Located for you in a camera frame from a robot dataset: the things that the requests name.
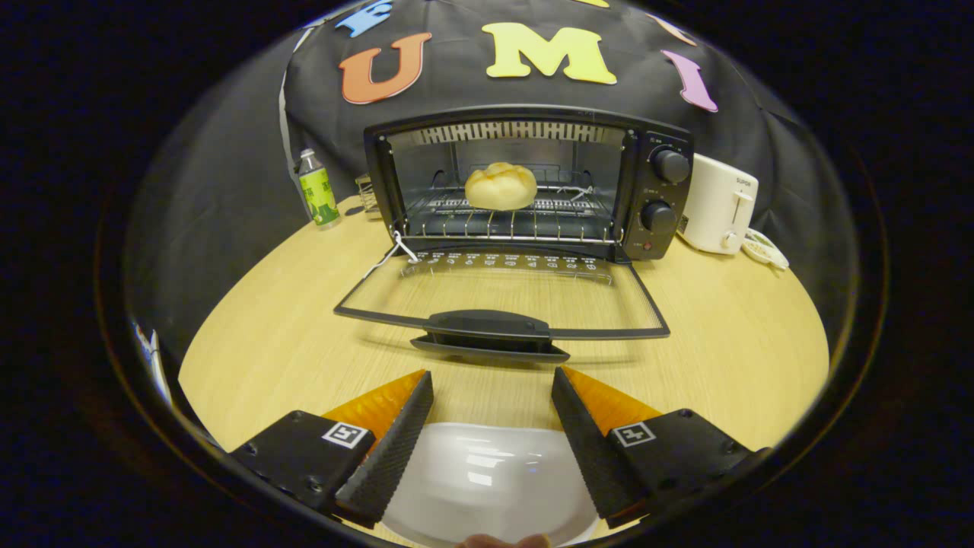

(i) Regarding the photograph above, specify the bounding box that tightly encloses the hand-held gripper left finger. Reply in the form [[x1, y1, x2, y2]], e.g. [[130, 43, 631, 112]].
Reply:
[[228, 370, 434, 530]]

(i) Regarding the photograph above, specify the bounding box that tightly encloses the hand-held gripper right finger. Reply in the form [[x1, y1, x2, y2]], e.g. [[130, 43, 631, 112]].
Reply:
[[551, 366, 766, 530]]

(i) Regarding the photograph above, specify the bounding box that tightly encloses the black toaster oven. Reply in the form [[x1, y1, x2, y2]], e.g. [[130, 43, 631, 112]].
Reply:
[[333, 104, 695, 364]]

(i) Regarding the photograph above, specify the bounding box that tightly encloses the golden bread roll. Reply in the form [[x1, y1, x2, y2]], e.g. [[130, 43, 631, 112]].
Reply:
[[464, 161, 538, 212]]

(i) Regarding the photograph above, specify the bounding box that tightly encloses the white pop-up toaster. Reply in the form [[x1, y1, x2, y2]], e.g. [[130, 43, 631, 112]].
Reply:
[[676, 153, 759, 256]]

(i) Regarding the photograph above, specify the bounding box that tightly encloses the white square plate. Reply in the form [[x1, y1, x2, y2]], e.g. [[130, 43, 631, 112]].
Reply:
[[380, 422, 602, 547]]

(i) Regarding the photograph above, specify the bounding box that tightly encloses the white divided snack tray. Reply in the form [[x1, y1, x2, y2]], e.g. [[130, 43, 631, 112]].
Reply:
[[742, 228, 790, 272]]

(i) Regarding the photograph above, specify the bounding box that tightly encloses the green label drink bottle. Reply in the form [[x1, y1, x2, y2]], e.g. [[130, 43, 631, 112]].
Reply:
[[295, 148, 342, 230]]

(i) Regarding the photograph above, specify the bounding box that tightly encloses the small wire basket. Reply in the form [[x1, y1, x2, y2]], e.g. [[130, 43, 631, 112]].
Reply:
[[355, 174, 381, 220]]

